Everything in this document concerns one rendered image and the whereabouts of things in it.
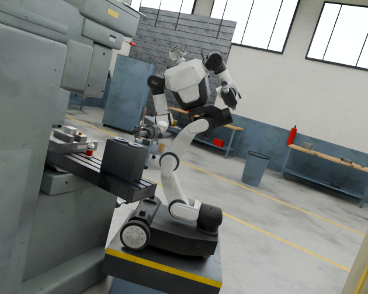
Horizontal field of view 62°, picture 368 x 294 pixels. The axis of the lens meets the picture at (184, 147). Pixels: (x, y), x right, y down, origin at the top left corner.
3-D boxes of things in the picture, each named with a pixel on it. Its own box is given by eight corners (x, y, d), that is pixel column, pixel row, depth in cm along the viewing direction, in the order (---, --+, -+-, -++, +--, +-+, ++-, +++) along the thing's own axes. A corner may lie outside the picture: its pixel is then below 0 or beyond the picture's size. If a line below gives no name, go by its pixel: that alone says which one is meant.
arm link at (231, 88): (225, 111, 170) (224, 105, 181) (242, 104, 168) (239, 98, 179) (216, 91, 166) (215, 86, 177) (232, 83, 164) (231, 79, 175)
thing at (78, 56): (56, 82, 187) (65, 39, 182) (85, 92, 177) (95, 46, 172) (28, 77, 170) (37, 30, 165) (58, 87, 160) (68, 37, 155)
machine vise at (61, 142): (80, 144, 221) (84, 129, 219) (96, 150, 215) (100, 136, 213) (39, 146, 189) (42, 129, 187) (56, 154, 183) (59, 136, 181)
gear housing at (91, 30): (93, 44, 201) (96, 28, 200) (121, 51, 191) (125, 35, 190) (50, 28, 172) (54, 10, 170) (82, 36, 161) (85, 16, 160)
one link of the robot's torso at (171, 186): (191, 209, 235) (180, 149, 228) (189, 219, 216) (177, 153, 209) (171, 212, 237) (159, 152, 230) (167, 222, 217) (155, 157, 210)
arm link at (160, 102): (156, 125, 228) (150, 95, 223) (174, 122, 227) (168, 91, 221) (154, 128, 217) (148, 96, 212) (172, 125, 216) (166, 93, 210)
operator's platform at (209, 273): (206, 275, 270) (219, 234, 263) (205, 334, 203) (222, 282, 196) (121, 249, 272) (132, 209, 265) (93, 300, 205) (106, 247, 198)
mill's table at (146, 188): (23, 133, 235) (25, 123, 234) (154, 195, 184) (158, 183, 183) (-7, 133, 215) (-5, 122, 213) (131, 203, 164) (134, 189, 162)
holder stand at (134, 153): (112, 166, 191) (119, 135, 187) (141, 178, 183) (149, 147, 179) (99, 168, 180) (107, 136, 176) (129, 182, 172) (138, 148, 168)
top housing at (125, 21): (105, 32, 209) (111, 8, 206) (135, 39, 198) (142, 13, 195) (47, 7, 166) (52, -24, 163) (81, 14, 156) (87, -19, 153)
